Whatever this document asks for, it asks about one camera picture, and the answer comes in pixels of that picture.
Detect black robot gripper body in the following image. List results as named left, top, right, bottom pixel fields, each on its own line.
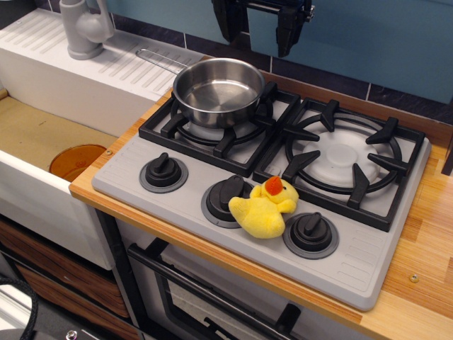
left=212, top=0, right=315, bottom=21

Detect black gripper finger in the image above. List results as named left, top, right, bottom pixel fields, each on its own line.
left=276, top=6, right=306, bottom=58
left=212, top=0, right=246, bottom=43

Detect stainless steel saucepan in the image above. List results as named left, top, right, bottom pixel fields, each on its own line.
left=135, top=48, right=265, bottom=128

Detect black left stove knob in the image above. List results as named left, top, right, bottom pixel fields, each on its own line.
left=139, top=152, right=188, bottom=194

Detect black stove knob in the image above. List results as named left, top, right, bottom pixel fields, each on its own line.
left=282, top=212, right=340, bottom=260
left=139, top=152, right=188, bottom=194
left=201, top=175, right=253, bottom=229

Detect black middle stove knob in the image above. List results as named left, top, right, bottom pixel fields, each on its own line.
left=201, top=175, right=253, bottom=229

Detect black right stove knob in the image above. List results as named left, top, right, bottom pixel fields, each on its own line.
left=282, top=212, right=340, bottom=260

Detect grey toy stove top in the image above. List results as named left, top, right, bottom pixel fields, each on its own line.
left=91, top=80, right=432, bottom=312

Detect black left burner grate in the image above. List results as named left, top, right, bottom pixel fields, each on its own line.
left=139, top=81, right=302, bottom=177

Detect black burner grate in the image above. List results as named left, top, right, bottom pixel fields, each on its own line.
left=253, top=98, right=431, bottom=232
left=139, top=81, right=302, bottom=177

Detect grey toy faucet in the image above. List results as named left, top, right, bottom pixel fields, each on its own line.
left=59, top=0, right=115, bottom=60

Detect black right burner grate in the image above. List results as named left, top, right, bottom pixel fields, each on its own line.
left=253, top=98, right=431, bottom=232

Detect yellow stuffed duck toy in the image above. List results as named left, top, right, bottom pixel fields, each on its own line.
left=229, top=176, right=299, bottom=239

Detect white toy sink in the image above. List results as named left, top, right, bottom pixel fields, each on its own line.
left=1, top=9, right=201, bottom=270

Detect orange plastic sink drain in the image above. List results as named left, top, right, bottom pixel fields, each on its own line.
left=49, top=144, right=106, bottom=182

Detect grey oven door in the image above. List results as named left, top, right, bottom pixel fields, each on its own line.
left=118, top=222, right=364, bottom=339

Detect wooden drawer fronts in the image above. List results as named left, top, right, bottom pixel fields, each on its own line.
left=1, top=216, right=140, bottom=339

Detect black oven door handle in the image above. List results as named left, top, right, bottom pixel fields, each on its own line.
left=127, top=239, right=301, bottom=339

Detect black braided cable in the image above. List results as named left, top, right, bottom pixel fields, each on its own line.
left=0, top=276, right=40, bottom=340

